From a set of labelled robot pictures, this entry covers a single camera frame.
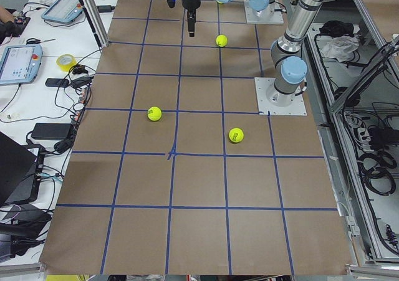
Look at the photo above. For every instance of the centre tennis ball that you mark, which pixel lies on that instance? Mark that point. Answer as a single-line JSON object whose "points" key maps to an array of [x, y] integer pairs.
{"points": [[154, 113]]}

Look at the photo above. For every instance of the black power adapter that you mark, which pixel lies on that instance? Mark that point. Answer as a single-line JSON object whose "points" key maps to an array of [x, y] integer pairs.
{"points": [[51, 131]]}

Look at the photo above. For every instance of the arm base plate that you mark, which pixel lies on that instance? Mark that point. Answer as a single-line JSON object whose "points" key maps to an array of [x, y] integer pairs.
{"points": [[271, 15], [272, 102]]}

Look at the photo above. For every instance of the person at desk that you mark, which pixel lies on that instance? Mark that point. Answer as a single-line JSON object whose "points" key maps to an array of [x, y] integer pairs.
{"points": [[8, 27]]}

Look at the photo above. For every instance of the yellow tape roll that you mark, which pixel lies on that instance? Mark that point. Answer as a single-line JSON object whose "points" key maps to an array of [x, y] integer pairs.
{"points": [[66, 62]]}

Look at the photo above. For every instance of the near blue teach pendant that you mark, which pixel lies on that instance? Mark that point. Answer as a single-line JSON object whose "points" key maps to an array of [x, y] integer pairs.
{"points": [[20, 63]]}

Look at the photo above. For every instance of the tennis ball near base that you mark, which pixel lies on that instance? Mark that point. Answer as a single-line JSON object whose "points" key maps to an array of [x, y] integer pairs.
{"points": [[236, 135]]}

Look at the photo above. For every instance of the black laptop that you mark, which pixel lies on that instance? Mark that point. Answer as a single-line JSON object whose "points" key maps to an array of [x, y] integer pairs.
{"points": [[21, 166]]}

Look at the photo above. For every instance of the crumpled white cloth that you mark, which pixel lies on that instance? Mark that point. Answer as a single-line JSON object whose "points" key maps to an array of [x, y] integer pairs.
{"points": [[340, 48]]}

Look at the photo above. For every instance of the black phone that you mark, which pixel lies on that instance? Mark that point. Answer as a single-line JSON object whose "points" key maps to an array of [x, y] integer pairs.
{"points": [[57, 83]]}

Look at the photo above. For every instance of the tennis ball under gripper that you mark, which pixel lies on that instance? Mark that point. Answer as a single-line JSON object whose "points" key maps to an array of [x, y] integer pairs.
{"points": [[221, 40]]}

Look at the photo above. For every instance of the far blue teach pendant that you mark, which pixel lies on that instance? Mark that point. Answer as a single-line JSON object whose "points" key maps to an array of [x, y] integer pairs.
{"points": [[62, 11]]}

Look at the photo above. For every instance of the aluminium frame post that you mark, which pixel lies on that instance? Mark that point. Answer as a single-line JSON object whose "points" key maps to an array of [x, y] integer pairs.
{"points": [[93, 16]]}

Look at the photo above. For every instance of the blue teach pendant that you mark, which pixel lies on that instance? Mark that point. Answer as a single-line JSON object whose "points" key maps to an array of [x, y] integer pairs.
{"points": [[62, 11], [20, 63]]}

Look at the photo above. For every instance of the black scissors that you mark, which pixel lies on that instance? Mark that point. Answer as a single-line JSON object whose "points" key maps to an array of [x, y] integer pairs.
{"points": [[37, 41]]}

